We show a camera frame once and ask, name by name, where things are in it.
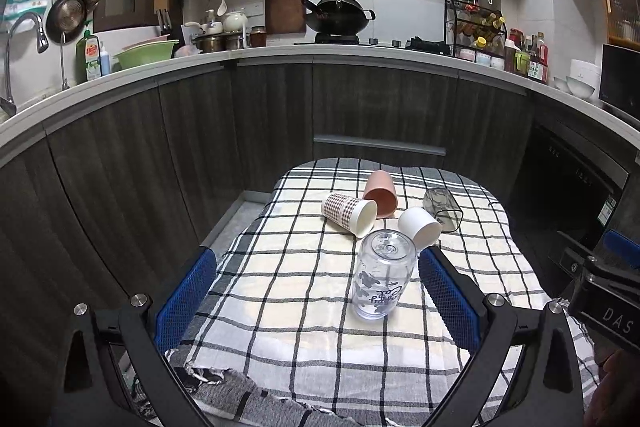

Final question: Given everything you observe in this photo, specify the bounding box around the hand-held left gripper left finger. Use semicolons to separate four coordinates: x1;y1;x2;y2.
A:
61;248;219;427

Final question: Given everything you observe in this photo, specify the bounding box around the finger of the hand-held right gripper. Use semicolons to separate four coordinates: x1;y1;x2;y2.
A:
601;229;640;271
556;231;607;280

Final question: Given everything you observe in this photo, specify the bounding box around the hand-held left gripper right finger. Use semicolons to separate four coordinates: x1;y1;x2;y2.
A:
419;246;587;427

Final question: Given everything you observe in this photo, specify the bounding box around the clear printed plastic cup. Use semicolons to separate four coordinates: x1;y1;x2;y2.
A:
351;230;418;321

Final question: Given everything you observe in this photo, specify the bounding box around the white cup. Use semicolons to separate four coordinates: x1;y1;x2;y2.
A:
397;206;443;250

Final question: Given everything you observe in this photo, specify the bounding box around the dark glass cup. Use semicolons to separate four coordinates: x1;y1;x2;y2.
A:
422;187;464;233

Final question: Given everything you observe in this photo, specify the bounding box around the pink cup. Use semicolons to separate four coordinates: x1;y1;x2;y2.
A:
362;170;398;220

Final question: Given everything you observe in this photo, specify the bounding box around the checkered paper cup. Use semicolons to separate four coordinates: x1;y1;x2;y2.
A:
320;192;378;238

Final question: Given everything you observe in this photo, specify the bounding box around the person's right hand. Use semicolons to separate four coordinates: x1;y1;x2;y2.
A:
585;349;640;427

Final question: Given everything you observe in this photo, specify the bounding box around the built-in black dishwasher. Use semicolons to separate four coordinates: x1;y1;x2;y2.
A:
504;121;632;299

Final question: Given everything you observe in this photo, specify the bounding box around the black white plaid tablecloth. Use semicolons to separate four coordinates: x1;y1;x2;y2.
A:
107;157;601;427

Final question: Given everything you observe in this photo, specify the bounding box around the large white bowl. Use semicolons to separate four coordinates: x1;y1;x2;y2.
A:
565;77;596;100

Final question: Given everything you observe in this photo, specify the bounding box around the black microwave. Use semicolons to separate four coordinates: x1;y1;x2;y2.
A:
598;42;640;120

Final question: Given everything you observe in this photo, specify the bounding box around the red label sauce bottle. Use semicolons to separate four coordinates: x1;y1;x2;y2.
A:
527;44;550;84

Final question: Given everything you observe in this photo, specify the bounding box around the dark sauce bottle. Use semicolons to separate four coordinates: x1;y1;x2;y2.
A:
504;38;521;73

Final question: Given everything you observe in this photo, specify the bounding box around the wooden shelf cabinet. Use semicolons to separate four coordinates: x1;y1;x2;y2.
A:
599;0;640;50

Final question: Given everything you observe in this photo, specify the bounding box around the green basin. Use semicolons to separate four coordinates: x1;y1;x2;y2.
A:
113;40;180;70

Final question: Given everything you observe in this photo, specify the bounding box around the black spice rack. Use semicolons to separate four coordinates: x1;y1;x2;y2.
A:
443;0;507;58

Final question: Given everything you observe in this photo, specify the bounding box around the green dish soap bottle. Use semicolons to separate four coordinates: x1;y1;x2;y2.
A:
75;29;104;83

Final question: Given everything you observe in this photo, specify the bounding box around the steel pot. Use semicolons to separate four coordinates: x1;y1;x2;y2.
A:
192;32;251;54

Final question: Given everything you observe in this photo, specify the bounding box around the pink basin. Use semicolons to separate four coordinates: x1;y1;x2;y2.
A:
122;34;172;51

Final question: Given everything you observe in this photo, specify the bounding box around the small chrome tap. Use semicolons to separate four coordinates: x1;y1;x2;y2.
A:
58;32;71;90

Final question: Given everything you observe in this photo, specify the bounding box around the white teapot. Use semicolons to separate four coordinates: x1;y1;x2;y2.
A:
222;9;250;34

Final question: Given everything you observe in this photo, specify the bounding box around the gas stove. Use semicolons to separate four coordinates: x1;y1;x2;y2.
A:
294;32;451;56

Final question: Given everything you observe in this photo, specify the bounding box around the black wok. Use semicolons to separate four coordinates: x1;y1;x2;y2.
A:
301;0;376;36

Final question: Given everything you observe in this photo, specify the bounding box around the hanging steel pan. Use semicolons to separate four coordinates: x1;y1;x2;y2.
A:
45;0;87;44

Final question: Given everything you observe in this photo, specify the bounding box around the dark wooden cutting board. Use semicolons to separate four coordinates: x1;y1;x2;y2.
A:
264;0;308;36

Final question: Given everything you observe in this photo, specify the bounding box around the chrome kitchen faucet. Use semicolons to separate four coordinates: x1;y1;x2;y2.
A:
0;12;50;118

